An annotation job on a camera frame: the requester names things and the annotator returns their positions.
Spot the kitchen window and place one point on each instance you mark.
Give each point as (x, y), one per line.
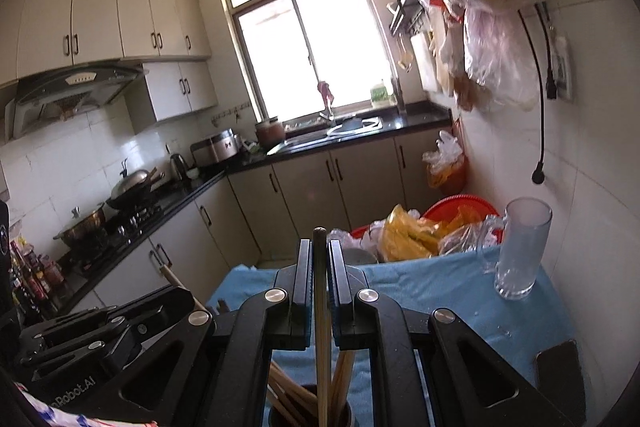
(325, 37)

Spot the red blue patterned cloth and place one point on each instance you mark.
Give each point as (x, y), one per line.
(60, 419)

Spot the silver rice cooker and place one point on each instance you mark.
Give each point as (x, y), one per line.
(215, 149)

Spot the white power strip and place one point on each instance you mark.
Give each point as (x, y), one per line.
(564, 67)

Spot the small beige wall cabinet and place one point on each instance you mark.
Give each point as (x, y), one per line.
(175, 92)

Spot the wok with lid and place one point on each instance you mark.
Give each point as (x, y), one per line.
(132, 184)

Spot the row of condiment bottles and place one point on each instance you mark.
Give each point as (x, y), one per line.
(35, 279)

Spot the range hood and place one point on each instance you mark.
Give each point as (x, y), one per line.
(75, 82)

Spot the yellow plastic bag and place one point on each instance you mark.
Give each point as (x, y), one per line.
(405, 242)

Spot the red plastic basin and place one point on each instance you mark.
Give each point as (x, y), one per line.
(460, 202)

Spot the black gas stove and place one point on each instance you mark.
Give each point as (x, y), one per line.
(142, 217)

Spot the electric kettle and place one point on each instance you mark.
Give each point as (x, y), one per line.
(179, 167)

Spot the dark utensil holder cup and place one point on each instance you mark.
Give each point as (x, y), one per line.
(345, 417)

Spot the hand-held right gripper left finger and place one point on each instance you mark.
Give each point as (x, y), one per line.
(302, 292)

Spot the beige upper wall cabinets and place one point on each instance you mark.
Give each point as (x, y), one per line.
(95, 12)

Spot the grey metal bowl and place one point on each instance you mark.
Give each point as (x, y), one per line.
(360, 256)

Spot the small white bowl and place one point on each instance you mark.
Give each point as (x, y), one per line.
(193, 173)

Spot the sink faucet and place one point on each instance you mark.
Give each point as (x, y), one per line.
(327, 114)

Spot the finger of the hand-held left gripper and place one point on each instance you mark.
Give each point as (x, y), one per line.
(125, 334)
(150, 302)

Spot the brown hanging bag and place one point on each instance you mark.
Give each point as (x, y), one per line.
(470, 94)

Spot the orange plastic bag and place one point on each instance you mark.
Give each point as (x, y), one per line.
(450, 177)

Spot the beige base cabinets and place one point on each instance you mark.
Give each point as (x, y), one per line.
(310, 187)

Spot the dark-tipped wooden chopstick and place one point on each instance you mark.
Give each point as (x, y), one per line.
(320, 267)

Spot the blue bowl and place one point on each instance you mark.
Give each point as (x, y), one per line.
(350, 124)

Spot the brown clay pot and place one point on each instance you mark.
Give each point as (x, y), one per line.
(270, 133)

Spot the clear glass mug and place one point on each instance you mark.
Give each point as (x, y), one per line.
(520, 257)

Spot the clear plastic bag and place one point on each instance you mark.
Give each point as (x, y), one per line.
(350, 238)
(465, 239)

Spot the pink cloth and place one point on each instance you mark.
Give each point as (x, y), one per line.
(325, 93)

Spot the steel pot with lid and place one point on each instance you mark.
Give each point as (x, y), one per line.
(85, 227)

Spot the white plastic bag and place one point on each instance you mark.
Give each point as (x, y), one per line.
(445, 147)

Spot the blue towel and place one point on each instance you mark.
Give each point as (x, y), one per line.
(440, 297)

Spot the bunch of wooden chopsticks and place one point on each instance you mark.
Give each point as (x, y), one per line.
(287, 387)

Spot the white cutting board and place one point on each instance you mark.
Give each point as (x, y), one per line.
(426, 64)

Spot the steel kitchen sink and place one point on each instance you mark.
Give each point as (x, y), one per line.
(310, 139)

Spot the black kitchen countertop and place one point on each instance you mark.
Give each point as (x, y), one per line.
(420, 117)

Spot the black plug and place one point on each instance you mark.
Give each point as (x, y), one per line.
(551, 84)

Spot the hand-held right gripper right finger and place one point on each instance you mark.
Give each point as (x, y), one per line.
(340, 302)

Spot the dark phone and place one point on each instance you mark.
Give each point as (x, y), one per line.
(562, 382)

